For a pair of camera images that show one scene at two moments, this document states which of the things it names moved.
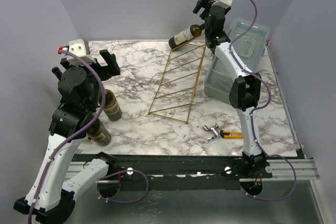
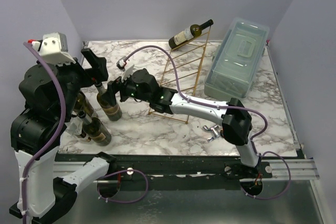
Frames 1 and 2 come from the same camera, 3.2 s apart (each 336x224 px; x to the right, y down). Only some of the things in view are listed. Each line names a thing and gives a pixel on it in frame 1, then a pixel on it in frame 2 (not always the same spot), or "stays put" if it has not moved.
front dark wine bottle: (98, 133) stays put
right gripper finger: (205, 2) → (109, 97)
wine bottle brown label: (112, 108) stays put
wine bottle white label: (189, 33) stays put
